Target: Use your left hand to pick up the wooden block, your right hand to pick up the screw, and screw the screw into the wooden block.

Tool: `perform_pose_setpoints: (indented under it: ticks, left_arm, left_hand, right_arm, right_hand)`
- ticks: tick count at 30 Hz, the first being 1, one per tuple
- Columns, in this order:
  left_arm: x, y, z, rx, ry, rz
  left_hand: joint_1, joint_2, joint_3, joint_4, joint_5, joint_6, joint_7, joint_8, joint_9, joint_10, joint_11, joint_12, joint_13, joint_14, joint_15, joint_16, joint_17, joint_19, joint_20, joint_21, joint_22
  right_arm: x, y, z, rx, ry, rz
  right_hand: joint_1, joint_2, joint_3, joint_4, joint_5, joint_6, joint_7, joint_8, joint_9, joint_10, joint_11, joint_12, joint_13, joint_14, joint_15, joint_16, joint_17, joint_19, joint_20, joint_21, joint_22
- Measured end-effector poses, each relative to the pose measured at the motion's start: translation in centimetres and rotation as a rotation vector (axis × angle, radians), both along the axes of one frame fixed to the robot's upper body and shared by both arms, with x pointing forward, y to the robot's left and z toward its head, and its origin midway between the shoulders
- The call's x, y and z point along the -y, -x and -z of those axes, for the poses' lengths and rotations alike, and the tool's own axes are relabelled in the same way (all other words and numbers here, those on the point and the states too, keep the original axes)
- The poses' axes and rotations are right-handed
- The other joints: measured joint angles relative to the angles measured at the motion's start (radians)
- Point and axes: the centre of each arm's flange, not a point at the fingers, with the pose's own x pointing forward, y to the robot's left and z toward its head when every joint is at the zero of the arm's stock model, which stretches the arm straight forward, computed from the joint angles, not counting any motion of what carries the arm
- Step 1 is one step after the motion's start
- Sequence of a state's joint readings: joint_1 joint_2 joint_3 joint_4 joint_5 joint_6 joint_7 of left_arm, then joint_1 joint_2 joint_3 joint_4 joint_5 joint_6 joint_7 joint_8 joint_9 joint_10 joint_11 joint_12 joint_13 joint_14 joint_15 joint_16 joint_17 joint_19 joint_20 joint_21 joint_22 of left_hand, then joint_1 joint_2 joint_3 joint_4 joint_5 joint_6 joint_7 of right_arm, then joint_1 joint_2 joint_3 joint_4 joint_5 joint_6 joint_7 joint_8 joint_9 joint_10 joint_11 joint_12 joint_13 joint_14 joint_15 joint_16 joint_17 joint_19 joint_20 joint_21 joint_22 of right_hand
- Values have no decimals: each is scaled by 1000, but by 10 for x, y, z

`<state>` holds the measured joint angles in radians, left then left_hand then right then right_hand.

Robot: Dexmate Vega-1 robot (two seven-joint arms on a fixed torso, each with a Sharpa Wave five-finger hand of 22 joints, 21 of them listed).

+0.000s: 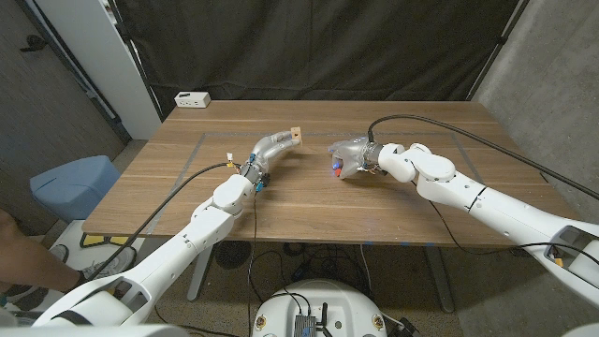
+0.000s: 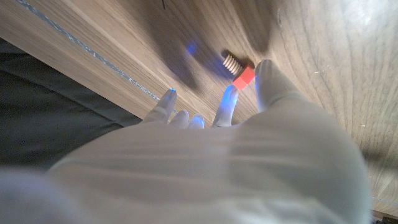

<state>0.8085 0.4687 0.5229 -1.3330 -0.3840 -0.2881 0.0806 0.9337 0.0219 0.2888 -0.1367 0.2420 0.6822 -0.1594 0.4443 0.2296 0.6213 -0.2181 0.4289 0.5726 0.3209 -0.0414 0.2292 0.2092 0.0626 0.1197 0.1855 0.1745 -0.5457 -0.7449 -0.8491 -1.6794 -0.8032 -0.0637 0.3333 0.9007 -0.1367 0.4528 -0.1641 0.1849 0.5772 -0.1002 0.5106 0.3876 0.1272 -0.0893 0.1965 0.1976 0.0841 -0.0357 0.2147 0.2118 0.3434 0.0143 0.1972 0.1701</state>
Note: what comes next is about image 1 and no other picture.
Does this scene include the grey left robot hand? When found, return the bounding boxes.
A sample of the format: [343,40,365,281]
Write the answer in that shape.
[242,130,303,186]

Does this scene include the grey finned module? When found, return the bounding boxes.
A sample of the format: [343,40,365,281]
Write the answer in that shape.
[293,314,317,337]

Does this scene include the black backdrop stand pole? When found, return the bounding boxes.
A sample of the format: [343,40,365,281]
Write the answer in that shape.
[465,0,533,102]
[105,0,165,123]

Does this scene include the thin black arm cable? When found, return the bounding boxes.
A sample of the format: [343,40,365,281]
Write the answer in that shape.
[245,189,258,337]
[426,199,599,268]

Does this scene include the yellow black floor marker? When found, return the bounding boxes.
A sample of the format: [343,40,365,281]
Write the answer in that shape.
[79,233,130,248]

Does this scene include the black door handle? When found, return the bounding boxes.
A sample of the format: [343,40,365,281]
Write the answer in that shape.
[20,34,48,52]

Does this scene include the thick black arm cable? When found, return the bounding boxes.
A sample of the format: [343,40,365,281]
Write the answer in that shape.
[367,113,599,202]
[86,161,242,282]

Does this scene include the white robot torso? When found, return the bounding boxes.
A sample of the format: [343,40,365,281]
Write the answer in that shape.
[252,279,388,337]

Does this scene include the black backdrop curtain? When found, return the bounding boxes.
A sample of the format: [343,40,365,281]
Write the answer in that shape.
[114,0,521,121]

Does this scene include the white floor board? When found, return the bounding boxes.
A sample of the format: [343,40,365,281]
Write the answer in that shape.
[49,219,141,277]

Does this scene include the white floor cable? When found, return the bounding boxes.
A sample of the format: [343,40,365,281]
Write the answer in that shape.
[358,243,374,300]

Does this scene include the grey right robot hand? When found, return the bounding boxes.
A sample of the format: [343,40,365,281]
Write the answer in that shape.
[327,136,383,181]

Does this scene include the white table leg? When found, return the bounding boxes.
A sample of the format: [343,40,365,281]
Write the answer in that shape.
[186,242,214,302]

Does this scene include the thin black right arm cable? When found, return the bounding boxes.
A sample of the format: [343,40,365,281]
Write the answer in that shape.
[426,199,599,268]

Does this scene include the person's bare leg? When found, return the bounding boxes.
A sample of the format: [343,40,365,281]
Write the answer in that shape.
[0,208,84,294]

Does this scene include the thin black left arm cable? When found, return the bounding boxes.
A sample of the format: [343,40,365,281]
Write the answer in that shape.
[245,189,258,337]

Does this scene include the white power strip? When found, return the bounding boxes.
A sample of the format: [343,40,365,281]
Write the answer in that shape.
[174,91,212,110]

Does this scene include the black white sneaker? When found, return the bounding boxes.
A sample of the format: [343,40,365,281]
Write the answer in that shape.
[3,283,49,313]

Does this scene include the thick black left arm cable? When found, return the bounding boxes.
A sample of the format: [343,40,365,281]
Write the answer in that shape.
[86,161,242,282]

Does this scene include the black floor cable bundle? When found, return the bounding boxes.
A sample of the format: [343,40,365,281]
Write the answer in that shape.
[247,242,373,305]

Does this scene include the grey table leg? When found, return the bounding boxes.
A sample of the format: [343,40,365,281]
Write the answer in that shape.
[423,246,456,314]

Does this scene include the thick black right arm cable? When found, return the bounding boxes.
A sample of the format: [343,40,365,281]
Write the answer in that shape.
[367,113,599,202]

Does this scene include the blue stool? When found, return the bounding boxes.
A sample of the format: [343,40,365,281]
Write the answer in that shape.
[29,154,122,224]

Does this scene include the black round floor fan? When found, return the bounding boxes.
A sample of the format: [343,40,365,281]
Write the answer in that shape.
[215,240,252,270]

